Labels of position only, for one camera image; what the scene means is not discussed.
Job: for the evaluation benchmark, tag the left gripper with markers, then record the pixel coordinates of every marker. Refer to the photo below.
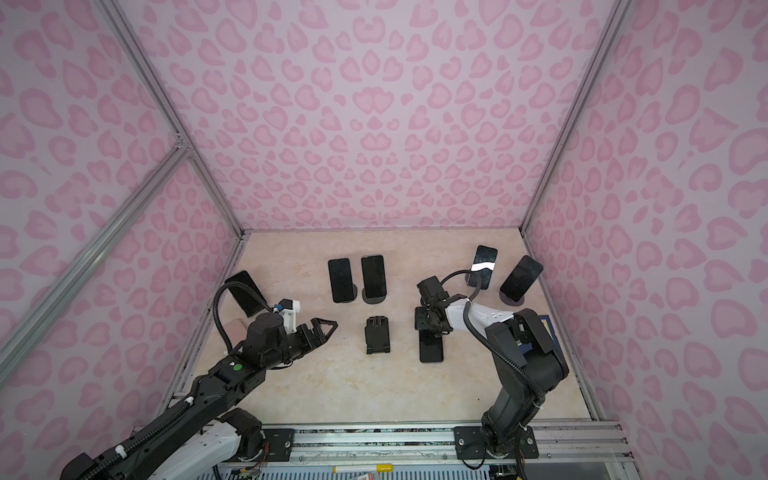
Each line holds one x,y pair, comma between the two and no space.
320,337

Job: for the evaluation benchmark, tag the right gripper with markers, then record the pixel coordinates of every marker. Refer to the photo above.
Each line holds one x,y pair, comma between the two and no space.
420,323

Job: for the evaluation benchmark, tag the black phone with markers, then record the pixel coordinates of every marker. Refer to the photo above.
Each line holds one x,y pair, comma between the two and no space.
520,280
246,293
482,267
340,272
373,271
430,347

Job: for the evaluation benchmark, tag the black folding phone stand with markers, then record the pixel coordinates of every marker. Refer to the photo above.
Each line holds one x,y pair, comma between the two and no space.
377,335

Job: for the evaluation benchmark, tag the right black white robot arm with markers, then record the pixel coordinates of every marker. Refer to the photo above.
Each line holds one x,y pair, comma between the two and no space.
549,364

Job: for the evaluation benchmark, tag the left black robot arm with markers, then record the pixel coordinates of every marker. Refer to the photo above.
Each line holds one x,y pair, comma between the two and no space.
268,344

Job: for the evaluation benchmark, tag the blue book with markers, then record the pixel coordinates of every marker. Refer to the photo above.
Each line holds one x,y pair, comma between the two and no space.
547,322

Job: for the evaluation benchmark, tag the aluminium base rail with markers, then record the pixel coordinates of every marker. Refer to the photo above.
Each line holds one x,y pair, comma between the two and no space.
555,449

